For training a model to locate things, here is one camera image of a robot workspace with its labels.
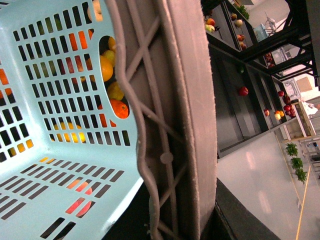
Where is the light blue shopping basket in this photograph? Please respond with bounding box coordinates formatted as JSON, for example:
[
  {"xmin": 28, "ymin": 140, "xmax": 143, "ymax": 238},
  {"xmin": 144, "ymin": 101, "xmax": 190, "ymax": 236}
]
[{"xmin": 0, "ymin": 0, "xmax": 143, "ymax": 240}]

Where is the pink peach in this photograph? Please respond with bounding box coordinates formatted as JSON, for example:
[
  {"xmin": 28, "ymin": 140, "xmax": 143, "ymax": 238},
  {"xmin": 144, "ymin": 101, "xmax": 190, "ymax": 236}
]
[{"xmin": 65, "ymin": 179, "xmax": 92, "ymax": 218}]

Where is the yellow orange apple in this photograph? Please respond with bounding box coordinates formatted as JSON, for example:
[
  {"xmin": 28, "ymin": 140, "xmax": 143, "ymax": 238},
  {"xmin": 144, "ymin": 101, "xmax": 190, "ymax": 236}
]
[{"xmin": 86, "ymin": 55, "xmax": 114, "ymax": 82}]

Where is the large orange front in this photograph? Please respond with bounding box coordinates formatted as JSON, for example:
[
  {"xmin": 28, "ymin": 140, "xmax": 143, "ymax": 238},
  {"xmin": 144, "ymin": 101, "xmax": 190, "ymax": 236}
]
[{"xmin": 99, "ymin": 99, "xmax": 129, "ymax": 128}]

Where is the grey basket handle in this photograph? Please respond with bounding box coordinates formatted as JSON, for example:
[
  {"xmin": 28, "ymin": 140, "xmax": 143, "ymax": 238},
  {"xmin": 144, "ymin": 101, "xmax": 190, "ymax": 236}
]
[{"xmin": 106, "ymin": 0, "xmax": 217, "ymax": 240}]

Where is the yellow lemon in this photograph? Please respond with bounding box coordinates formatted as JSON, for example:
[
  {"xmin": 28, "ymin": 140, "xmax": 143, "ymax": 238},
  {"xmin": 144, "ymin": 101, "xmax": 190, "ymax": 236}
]
[
  {"xmin": 107, "ymin": 81, "xmax": 124, "ymax": 101},
  {"xmin": 49, "ymin": 122, "xmax": 86, "ymax": 144}
]

